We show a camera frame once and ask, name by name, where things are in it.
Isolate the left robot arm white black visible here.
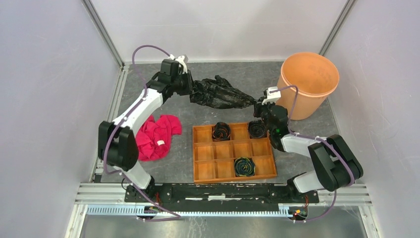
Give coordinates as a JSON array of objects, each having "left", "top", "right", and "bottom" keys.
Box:
[{"left": 98, "top": 55, "right": 193, "bottom": 202}]

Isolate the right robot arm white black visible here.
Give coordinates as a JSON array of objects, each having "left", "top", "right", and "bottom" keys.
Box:
[{"left": 254, "top": 102, "right": 364, "bottom": 202}]

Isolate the orange wooden compartment tray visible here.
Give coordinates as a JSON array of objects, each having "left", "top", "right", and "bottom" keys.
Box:
[{"left": 192, "top": 122, "right": 277, "bottom": 183}]

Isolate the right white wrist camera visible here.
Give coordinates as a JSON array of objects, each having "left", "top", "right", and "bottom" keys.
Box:
[{"left": 262, "top": 86, "right": 281, "bottom": 105}]

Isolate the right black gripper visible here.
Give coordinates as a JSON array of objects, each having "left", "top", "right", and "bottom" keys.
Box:
[{"left": 253, "top": 97, "right": 275, "bottom": 134}]

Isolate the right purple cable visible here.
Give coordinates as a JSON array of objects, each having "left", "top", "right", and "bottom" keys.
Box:
[{"left": 277, "top": 85, "right": 356, "bottom": 223}]

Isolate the red crumpled cloth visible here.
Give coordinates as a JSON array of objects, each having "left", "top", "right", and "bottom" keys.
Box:
[{"left": 135, "top": 115, "right": 182, "bottom": 162}]

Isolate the orange plastic trash bin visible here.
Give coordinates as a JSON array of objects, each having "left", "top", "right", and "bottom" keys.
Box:
[{"left": 276, "top": 52, "right": 339, "bottom": 120}]

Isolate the black orange rolled tie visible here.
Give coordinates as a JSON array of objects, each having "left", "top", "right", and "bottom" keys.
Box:
[{"left": 211, "top": 122, "right": 231, "bottom": 141}]

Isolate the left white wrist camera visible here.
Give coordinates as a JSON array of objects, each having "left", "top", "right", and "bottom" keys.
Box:
[{"left": 168, "top": 54, "right": 189, "bottom": 74}]

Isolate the blue yellow rolled tie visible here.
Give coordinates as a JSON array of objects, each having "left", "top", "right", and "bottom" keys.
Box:
[{"left": 233, "top": 157, "right": 256, "bottom": 177}]

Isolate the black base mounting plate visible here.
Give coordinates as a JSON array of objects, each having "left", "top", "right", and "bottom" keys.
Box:
[{"left": 144, "top": 183, "right": 319, "bottom": 212}]

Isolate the black dotted rolled tie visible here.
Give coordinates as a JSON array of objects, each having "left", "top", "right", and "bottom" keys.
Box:
[{"left": 248, "top": 119, "right": 267, "bottom": 139}]

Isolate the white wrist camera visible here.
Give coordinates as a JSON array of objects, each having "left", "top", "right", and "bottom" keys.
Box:
[
  {"left": 262, "top": 86, "right": 281, "bottom": 105},
  {"left": 168, "top": 54, "right": 189, "bottom": 74}
]

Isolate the blue slotted cable duct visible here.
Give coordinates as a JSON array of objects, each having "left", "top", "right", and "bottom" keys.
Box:
[{"left": 86, "top": 205, "right": 292, "bottom": 218}]

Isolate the aluminium frame rail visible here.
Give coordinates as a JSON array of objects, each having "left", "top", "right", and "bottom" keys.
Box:
[{"left": 76, "top": 183, "right": 372, "bottom": 206}]

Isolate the black plastic trash bag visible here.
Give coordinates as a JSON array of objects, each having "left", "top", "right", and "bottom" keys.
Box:
[{"left": 190, "top": 75, "right": 256, "bottom": 109}]

